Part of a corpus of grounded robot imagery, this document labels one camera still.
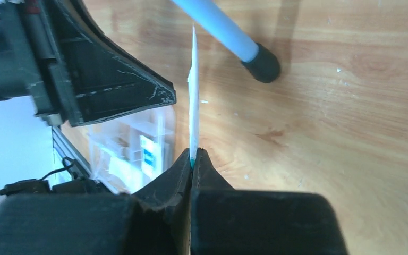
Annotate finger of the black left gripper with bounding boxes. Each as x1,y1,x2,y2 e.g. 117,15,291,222
44,1,177,127

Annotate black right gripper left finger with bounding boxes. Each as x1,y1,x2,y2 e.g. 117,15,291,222
0,150,191,254

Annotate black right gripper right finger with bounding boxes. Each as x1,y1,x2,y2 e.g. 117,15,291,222
190,149,348,254

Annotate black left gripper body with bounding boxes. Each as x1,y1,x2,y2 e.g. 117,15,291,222
0,1,66,126

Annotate clear compartment tray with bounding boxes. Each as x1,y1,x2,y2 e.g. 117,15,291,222
88,106,176,194

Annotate long white teal packet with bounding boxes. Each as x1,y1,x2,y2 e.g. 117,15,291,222
188,26,200,169

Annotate blue square alcohol pad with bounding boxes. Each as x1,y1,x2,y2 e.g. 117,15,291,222
140,135,157,178

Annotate grey tripod stand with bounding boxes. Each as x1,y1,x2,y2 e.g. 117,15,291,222
174,1,281,83

